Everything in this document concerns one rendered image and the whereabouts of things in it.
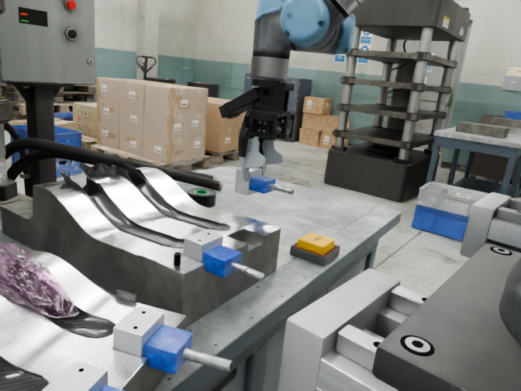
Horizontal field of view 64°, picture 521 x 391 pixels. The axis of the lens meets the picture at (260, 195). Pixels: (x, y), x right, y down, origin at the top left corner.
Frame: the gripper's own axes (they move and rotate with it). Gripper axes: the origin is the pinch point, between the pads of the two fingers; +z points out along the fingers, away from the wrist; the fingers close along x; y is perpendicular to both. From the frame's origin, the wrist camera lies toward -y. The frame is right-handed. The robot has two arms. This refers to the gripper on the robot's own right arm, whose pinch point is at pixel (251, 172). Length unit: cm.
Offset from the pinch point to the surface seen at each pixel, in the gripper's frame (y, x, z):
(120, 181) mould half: -16.3, -22.1, 2.0
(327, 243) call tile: 19.1, 2.1, 11.4
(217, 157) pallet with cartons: -279, 335, 86
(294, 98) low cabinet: -319, 588, 17
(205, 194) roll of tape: -20.4, 9.1, 11.5
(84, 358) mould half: 16, -52, 10
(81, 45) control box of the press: -73, 8, -24
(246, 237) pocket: 10.5, -15.6, 7.6
